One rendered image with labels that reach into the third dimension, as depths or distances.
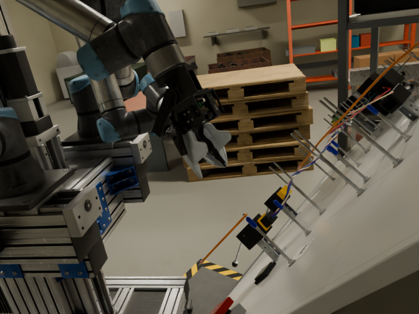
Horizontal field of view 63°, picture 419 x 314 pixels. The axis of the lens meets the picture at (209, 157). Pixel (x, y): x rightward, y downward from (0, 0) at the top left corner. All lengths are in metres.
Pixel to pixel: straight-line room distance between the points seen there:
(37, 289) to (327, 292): 1.34
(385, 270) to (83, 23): 0.75
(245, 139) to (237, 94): 0.46
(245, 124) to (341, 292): 3.03
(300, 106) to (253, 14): 6.43
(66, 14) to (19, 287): 1.10
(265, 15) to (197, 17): 1.79
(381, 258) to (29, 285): 1.41
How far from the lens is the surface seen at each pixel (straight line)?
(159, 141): 3.80
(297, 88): 3.25
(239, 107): 3.27
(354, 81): 3.38
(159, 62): 0.67
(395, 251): 0.30
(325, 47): 6.72
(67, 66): 10.37
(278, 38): 9.58
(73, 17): 0.87
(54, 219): 1.02
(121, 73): 1.38
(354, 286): 0.33
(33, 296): 1.61
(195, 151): 0.65
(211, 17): 9.66
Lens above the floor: 1.53
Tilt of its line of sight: 22 degrees down
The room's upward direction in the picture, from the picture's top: 9 degrees counter-clockwise
